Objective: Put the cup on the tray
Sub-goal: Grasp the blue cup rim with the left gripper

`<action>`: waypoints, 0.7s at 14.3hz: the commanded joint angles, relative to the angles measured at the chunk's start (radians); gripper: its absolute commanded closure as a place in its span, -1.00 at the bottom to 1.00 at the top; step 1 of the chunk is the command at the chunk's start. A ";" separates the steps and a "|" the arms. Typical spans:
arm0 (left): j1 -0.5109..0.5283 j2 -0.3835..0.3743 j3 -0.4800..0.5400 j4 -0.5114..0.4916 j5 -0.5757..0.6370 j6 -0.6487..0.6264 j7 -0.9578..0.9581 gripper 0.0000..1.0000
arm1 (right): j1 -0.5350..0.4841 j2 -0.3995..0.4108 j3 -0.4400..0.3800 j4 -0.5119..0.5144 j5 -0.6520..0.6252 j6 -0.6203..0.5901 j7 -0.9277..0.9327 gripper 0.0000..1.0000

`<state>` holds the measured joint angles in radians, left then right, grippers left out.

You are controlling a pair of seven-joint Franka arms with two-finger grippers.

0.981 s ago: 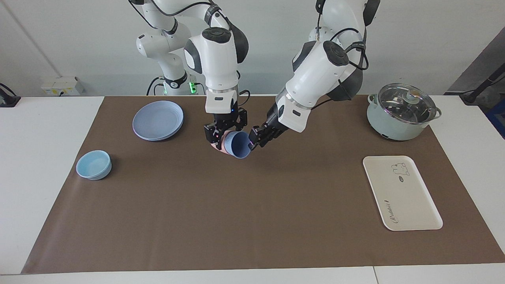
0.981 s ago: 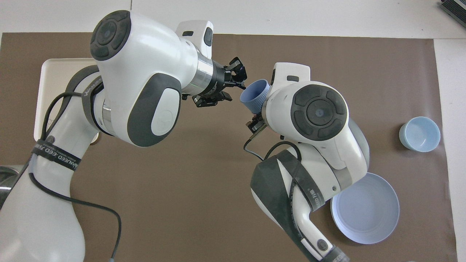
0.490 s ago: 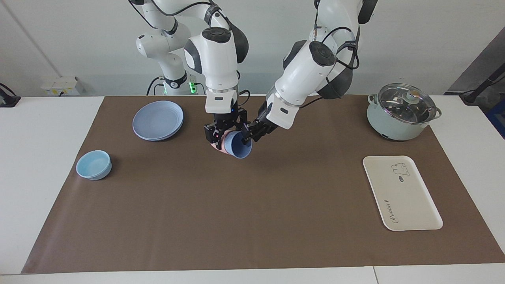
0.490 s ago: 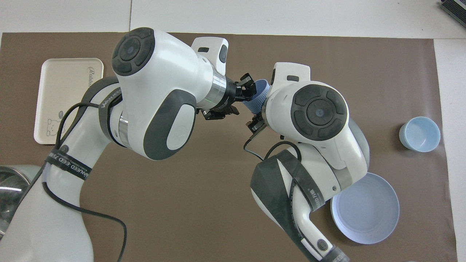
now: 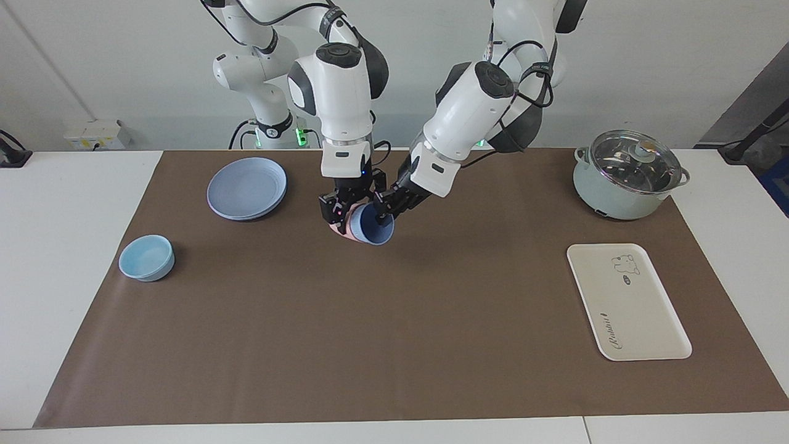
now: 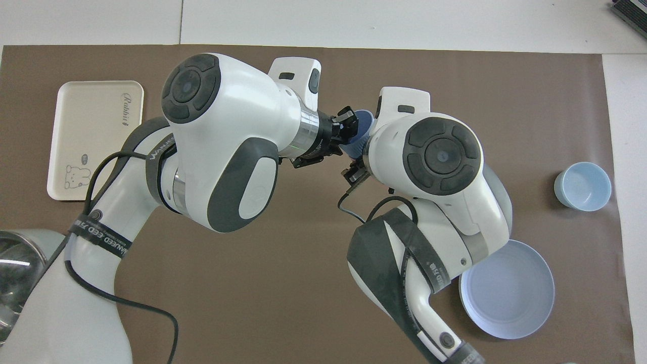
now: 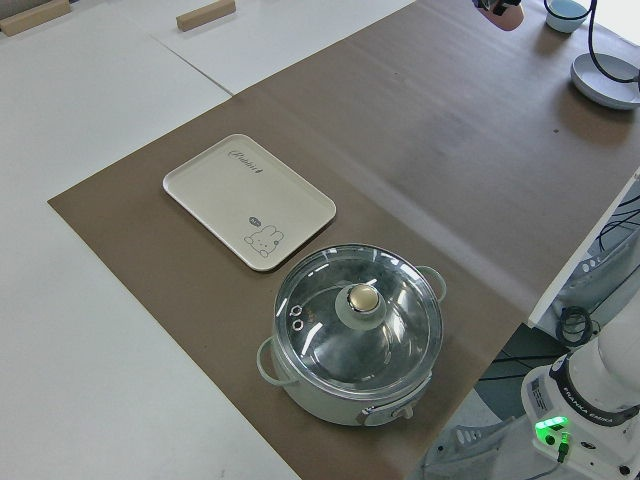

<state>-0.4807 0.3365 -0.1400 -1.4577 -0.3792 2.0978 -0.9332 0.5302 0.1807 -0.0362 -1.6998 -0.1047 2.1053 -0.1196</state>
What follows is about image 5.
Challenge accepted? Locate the blue plastic cup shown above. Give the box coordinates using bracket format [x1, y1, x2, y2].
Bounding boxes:
[351, 203, 395, 246]

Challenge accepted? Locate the pink plastic cup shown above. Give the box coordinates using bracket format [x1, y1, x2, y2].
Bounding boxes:
[330, 210, 359, 241]

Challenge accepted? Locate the cream tray with rabbit print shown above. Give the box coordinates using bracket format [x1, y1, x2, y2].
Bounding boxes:
[566, 243, 693, 362]

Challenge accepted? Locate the blue-grey plate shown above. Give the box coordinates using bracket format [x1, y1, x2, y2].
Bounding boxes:
[206, 157, 288, 221]

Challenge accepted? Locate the brown table mat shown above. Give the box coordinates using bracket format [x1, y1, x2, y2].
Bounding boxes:
[32, 148, 789, 429]

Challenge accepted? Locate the light blue bowl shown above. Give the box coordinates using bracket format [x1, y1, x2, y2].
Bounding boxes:
[118, 234, 176, 282]

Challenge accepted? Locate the pale green cooking pot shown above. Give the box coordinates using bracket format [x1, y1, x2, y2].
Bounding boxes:
[572, 147, 691, 221]

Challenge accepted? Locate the white power strip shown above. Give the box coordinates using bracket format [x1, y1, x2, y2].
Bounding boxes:
[63, 120, 131, 150]

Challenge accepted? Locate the black table clamp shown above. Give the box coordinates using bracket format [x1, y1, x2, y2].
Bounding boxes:
[0, 129, 33, 168]

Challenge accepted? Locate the black stand with pole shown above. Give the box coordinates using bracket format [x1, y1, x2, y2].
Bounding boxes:
[718, 99, 789, 165]

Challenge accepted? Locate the blue crate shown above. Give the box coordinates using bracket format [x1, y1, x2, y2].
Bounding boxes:
[759, 154, 789, 218]

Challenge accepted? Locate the black base cable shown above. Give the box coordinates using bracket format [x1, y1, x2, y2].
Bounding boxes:
[228, 119, 258, 150]

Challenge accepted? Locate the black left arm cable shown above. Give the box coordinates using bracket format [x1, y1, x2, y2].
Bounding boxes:
[461, 40, 558, 170]

